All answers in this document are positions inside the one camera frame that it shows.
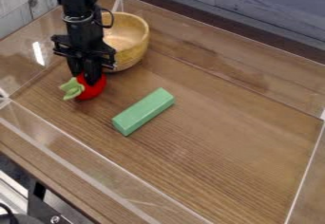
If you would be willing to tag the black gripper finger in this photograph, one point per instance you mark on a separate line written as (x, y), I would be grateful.
(93, 71)
(75, 65)

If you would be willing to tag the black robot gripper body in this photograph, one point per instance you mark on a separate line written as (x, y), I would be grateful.
(83, 41)

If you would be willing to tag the red plush strawberry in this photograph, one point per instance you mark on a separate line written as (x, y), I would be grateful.
(78, 90)

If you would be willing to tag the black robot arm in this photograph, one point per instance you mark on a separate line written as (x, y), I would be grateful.
(83, 9)

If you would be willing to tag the wooden bowl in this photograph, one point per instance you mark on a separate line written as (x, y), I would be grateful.
(129, 38)

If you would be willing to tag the green rectangular block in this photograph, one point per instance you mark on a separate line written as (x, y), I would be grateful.
(142, 111)

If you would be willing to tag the clear acrylic tray wall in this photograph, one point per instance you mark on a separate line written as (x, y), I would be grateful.
(221, 159)

